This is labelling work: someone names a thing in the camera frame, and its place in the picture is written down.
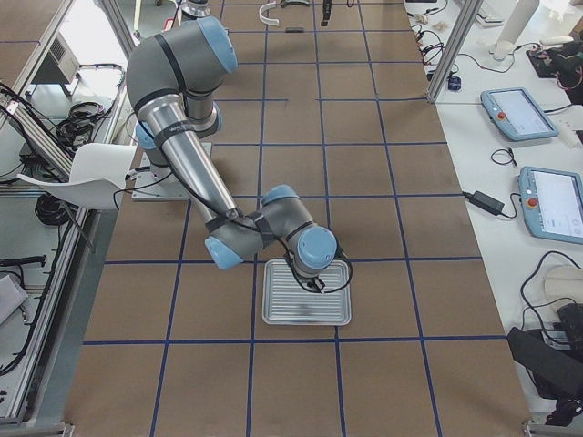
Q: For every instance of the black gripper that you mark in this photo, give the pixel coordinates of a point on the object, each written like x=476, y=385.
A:
x=314, y=286

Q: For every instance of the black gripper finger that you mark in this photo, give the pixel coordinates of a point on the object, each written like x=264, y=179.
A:
x=326, y=11

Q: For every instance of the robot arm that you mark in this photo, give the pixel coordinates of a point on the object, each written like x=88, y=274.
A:
x=170, y=80
x=195, y=10

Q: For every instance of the ribbed metal tray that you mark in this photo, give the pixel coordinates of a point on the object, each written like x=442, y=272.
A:
x=282, y=295

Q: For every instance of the dark brake shoe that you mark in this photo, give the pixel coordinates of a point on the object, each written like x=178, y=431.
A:
x=286, y=3

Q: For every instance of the white curved plastic part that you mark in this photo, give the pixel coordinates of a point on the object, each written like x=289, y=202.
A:
x=268, y=13

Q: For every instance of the black power adapter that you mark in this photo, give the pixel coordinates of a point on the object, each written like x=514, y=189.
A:
x=485, y=202

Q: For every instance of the blue teach pendant far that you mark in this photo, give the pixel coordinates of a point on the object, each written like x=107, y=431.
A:
x=517, y=115

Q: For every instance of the blue teach pendant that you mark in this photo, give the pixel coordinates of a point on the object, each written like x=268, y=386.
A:
x=517, y=115
x=551, y=201

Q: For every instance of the white plastic chair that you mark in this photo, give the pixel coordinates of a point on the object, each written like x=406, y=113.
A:
x=98, y=171

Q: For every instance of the blue teach pendant near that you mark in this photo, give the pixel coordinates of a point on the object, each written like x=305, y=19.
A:
x=551, y=201

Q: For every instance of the aluminium frame post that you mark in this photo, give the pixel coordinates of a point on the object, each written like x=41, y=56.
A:
x=453, y=45

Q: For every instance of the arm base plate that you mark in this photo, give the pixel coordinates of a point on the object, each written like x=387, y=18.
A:
x=157, y=185

